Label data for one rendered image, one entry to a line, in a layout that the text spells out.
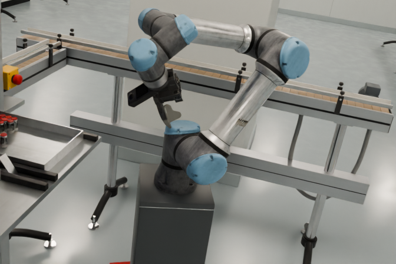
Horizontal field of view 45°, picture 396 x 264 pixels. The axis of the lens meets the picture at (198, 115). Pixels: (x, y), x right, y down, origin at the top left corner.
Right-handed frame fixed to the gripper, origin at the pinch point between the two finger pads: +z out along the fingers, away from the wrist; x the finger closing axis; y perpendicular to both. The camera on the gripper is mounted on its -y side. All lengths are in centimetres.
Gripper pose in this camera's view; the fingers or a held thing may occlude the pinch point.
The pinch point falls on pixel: (165, 107)
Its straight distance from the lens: 151.8
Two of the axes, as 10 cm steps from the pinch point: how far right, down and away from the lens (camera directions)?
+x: -1.6, -9.0, 4.1
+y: 9.7, -2.2, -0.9
